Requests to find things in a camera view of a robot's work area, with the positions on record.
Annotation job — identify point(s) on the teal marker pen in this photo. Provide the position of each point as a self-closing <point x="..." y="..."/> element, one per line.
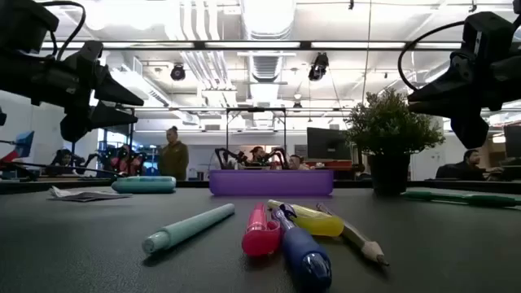
<point x="187" y="228"/>

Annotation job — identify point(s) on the wooden pencil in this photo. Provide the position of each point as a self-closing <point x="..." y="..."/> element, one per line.
<point x="366" y="246"/>

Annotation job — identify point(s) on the blue ballpoint pen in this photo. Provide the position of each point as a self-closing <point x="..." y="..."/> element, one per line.
<point x="305" y="252"/>

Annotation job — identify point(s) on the purple plastic pencil case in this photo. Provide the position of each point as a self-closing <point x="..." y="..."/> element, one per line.
<point x="270" y="183"/>

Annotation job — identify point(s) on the blue lit monitor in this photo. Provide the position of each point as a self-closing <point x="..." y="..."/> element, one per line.
<point x="25" y="144"/>

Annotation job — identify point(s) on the pink highlighter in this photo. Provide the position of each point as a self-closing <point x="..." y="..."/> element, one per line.
<point x="260" y="240"/>

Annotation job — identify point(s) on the yellow highlighter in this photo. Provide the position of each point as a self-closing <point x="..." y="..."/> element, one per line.
<point x="319" y="224"/>

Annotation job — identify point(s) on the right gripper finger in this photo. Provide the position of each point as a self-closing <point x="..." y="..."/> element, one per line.
<point x="468" y="126"/>
<point x="443" y="93"/>

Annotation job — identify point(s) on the green potted plant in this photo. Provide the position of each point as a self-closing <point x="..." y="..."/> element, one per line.
<point x="388" y="134"/>

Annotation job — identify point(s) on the black background rig frame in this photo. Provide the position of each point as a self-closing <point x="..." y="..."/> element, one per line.
<point x="255" y="109"/>
<point x="131" y="130"/>

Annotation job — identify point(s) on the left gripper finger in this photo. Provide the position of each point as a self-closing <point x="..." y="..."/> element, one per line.
<point x="114" y="91"/>
<point x="77" y="126"/>

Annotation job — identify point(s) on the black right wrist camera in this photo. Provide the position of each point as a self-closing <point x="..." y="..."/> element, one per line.
<point x="488" y="32"/>

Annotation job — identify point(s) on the black ceiling spot lamp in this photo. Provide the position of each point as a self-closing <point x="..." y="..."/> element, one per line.
<point x="178" y="73"/>
<point x="318" y="67"/>

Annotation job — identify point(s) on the black background robot arm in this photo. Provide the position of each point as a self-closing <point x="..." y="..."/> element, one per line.
<point x="228" y="158"/>
<point x="281" y="156"/>

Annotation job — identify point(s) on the person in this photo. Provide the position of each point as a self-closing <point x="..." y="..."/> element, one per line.
<point x="258" y="154"/>
<point x="174" y="158"/>
<point x="126" y="163"/>
<point x="63" y="160"/>
<point x="464" y="169"/>
<point x="295" y="163"/>

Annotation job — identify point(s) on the green pen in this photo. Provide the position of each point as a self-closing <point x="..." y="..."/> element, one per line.
<point x="480" y="199"/>

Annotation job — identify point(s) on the black computer monitor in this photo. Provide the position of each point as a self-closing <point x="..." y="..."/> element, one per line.
<point x="327" y="144"/>
<point x="513" y="142"/>

